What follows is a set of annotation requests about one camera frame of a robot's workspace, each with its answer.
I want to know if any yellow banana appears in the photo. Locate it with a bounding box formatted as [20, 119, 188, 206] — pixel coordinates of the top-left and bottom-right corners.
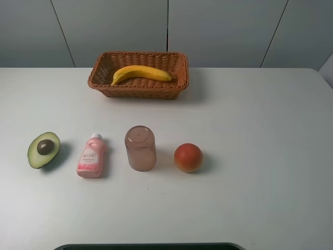
[111, 65, 172, 85]

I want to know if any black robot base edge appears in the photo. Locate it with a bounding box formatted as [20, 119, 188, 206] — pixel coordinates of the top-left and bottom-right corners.
[55, 243, 244, 250]

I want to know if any brown wicker basket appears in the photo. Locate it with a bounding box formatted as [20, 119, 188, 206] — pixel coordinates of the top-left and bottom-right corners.
[88, 52, 189, 99]

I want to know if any translucent brown plastic cup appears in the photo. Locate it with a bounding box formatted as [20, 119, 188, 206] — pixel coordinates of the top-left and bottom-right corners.
[124, 126, 157, 172]

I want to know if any red tomato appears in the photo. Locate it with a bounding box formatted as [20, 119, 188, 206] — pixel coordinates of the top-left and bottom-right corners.
[174, 143, 203, 173]

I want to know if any pink bottle white cap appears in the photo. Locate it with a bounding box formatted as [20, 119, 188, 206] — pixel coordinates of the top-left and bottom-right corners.
[76, 133, 107, 179]

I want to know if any halved avocado with pit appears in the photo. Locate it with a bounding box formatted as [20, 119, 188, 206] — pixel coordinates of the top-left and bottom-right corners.
[27, 132, 61, 169]

